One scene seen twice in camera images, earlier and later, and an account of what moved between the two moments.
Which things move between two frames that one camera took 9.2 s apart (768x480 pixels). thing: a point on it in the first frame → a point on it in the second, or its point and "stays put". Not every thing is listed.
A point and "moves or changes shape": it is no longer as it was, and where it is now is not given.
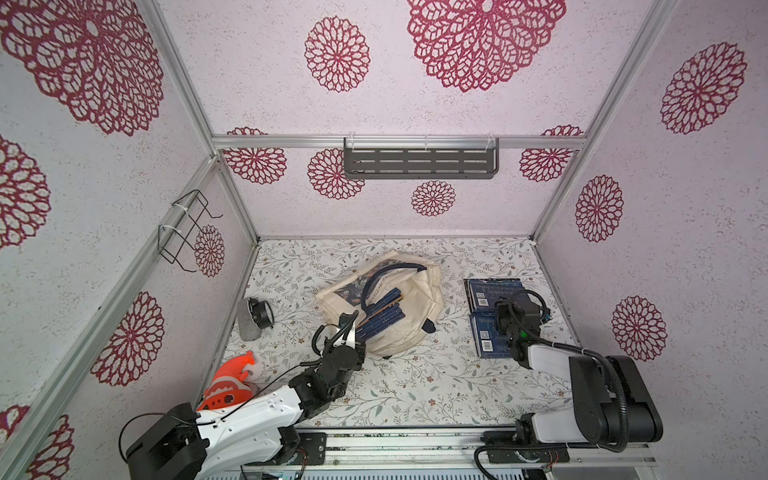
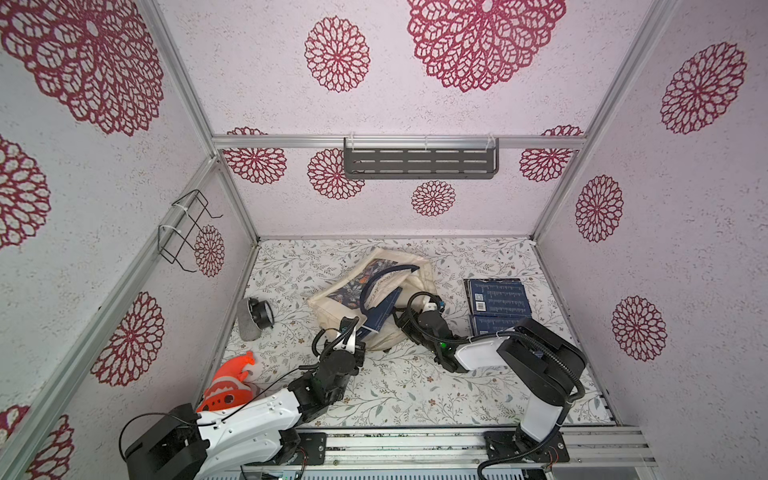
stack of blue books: [384, 313] stays put
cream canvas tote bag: [349, 298] moves or changes shape
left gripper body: [360, 350] stays put
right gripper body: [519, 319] → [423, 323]
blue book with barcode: [484, 293] stays put
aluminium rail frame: [477, 450] stays put
